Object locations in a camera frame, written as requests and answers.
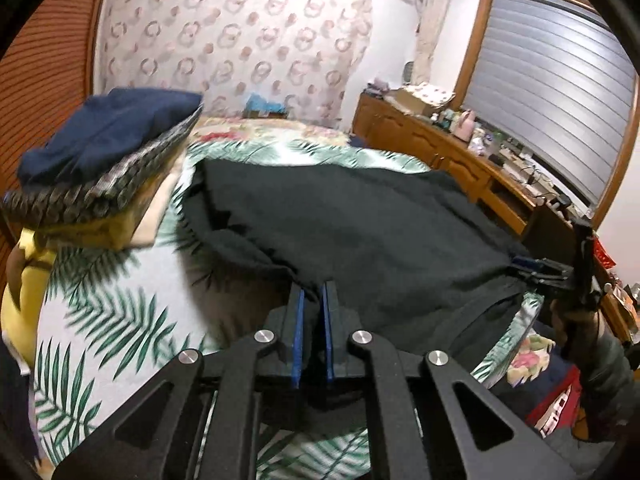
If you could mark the blue item in box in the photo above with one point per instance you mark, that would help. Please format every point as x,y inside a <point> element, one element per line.
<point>265,107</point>

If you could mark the brown slatted wardrobe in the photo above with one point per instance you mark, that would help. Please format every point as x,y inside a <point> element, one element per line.
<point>50,60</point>

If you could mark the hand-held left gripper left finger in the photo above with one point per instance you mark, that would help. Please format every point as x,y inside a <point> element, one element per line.
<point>298,330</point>

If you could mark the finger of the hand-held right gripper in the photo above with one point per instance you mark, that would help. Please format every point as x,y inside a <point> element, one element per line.
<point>527,262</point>
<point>547,281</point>

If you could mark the open cardboard box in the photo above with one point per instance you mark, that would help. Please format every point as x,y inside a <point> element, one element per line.
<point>412,105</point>

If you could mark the red packet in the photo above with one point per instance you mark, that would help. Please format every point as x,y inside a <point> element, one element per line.
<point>603,254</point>

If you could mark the red bag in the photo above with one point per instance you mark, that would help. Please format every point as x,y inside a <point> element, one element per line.
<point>555,402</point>

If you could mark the navy folded garment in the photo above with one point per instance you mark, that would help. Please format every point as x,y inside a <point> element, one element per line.
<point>110,130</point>

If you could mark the cardboard box with floral cloth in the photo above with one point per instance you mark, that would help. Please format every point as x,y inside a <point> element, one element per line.
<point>430,92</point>

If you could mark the circle patterned sheer curtain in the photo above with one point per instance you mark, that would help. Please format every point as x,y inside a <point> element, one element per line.
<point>240,35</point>

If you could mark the palm leaf bed sheet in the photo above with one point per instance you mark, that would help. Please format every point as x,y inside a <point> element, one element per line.
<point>100,310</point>

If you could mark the wooden sideboard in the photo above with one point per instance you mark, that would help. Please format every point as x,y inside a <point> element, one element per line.
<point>425,140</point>

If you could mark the black printed t-shirt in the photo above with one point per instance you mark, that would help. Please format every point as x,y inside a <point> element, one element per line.
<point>360,230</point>

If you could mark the tied beige curtain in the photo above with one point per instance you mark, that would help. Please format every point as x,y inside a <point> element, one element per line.
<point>432,25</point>

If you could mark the person's right hand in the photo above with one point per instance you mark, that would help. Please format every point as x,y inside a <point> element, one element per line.
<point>575,330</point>

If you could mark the pink thermos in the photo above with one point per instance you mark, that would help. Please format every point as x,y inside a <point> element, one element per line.
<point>465,125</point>

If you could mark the yellow garment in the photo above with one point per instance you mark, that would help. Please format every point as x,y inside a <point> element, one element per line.
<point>25,290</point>

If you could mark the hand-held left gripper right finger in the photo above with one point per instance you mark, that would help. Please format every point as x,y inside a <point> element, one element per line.
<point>329,330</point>

